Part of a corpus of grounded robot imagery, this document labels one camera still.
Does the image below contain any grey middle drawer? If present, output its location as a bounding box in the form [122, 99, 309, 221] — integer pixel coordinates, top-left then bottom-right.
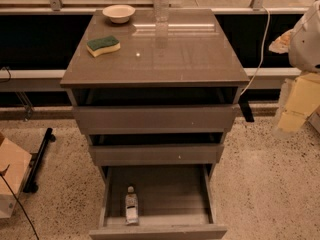
[89, 144, 224, 166]

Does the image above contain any black metal stand leg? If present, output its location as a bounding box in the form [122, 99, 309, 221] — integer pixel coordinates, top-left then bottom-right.
[23, 128, 56, 193]

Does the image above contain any green yellow sponge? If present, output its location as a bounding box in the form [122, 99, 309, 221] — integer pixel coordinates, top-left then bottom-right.
[86, 35, 121, 57]

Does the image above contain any black cable on floor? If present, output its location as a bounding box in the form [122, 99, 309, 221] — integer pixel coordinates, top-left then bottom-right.
[0, 173, 40, 240]

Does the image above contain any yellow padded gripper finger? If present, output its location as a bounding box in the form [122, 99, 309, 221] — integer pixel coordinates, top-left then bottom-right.
[277, 73, 320, 133]
[269, 30, 292, 54]

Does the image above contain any grey drawer cabinet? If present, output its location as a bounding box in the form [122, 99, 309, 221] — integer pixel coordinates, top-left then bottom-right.
[59, 8, 251, 240]

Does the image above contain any white ceramic bowl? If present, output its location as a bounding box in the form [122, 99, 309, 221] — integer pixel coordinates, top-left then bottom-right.
[102, 5, 135, 24]

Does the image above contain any grey top drawer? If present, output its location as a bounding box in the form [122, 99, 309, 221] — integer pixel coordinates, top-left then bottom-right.
[73, 106, 236, 135]

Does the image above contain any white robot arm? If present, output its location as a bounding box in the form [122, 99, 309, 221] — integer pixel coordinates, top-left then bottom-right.
[269, 0, 320, 134]

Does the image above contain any cardboard box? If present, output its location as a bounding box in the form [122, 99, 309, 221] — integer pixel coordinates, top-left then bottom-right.
[0, 133, 31, 218]

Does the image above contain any tall clear bottle on counter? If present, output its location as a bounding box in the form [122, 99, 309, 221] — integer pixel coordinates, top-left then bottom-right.
[153, 0, 169, 22]

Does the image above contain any clear plastic water bottle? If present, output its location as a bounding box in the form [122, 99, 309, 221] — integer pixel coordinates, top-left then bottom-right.
[125, 186, 139, 225]

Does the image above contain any grey open bottom drawer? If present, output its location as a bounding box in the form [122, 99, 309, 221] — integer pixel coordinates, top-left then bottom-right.
[89, 165, 227, 240]

